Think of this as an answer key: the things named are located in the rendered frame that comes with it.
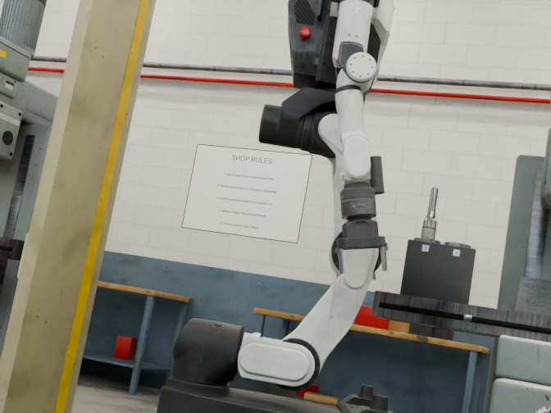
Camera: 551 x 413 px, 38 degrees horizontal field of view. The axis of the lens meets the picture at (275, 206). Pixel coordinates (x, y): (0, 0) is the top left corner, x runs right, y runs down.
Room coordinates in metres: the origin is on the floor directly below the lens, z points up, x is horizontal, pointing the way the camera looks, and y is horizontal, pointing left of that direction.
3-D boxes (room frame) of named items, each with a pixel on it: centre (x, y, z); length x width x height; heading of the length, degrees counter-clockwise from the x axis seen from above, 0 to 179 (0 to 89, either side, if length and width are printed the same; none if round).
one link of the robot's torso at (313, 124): (2.22, -0.12, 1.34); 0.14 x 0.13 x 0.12; 178
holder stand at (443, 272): (2.62, -0.57, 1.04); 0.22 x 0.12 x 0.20; 77
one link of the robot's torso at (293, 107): (2.23, -0.06, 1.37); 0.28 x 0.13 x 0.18; 88
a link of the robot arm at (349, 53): (2.00, -0.13, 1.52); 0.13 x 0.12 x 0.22; 178
